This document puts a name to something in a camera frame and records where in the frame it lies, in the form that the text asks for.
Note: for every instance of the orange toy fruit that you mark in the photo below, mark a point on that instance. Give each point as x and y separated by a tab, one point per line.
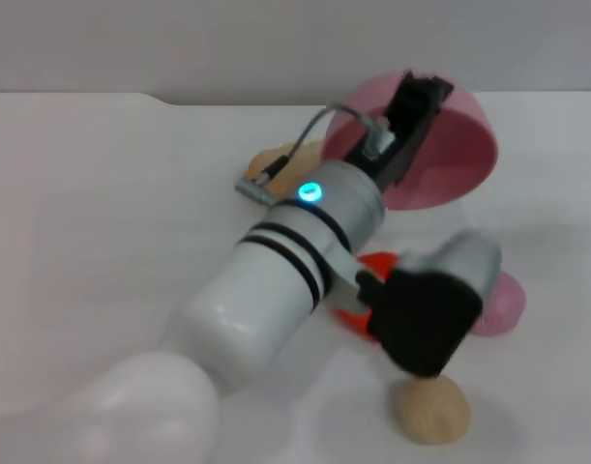
377	263

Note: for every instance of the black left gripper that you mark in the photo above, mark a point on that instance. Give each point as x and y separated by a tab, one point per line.
389	159

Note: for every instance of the long beige bread loaf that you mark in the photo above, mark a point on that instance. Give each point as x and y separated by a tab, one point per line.
295	164

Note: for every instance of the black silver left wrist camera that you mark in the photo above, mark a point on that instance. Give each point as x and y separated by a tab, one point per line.
421	319

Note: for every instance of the pink toy peach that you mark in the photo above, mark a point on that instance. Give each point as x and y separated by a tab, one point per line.
505	304

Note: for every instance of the pink plastic bowl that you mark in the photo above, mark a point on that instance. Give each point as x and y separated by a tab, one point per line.
450	159

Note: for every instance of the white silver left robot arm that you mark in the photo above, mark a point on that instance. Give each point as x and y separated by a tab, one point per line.
275	290

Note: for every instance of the round beige bun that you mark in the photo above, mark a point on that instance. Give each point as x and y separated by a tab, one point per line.
433	411

